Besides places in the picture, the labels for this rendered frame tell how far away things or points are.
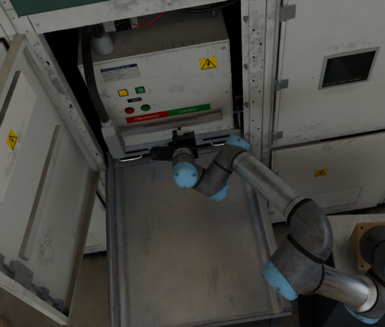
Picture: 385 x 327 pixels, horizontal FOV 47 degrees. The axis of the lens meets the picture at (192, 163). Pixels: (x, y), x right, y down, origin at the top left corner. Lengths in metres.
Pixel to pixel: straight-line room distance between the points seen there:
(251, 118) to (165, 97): 0.34
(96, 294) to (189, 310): 1.09
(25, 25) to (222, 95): 0.71
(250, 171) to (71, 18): 0.66
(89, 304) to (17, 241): 1.29
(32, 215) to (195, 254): 0.59
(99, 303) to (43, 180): 1.25
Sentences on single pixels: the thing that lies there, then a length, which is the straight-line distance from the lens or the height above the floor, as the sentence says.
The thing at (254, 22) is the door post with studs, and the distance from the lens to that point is 1.37.
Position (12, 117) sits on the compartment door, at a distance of 1.26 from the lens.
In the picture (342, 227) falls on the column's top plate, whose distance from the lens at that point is 1.81.
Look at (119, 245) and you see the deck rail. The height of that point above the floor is 0.85.
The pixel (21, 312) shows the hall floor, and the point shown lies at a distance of 2.73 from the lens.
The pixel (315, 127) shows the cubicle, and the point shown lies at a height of 0.92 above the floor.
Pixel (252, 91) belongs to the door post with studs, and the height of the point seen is 1.17.
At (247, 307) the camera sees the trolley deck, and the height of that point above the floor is 0.85.
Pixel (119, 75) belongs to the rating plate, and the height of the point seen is 1.32.
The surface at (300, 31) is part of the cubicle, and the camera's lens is 1.42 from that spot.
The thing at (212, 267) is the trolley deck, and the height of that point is 0.85.
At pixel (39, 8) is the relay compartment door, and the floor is 1.66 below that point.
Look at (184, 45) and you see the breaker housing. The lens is 1.45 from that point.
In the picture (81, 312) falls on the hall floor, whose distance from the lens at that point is 2.59.
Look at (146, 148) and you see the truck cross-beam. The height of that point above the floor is 0.90.
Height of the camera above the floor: 2.37
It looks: 57 degrees down
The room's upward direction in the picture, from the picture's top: 12 degrees counter-clockwise
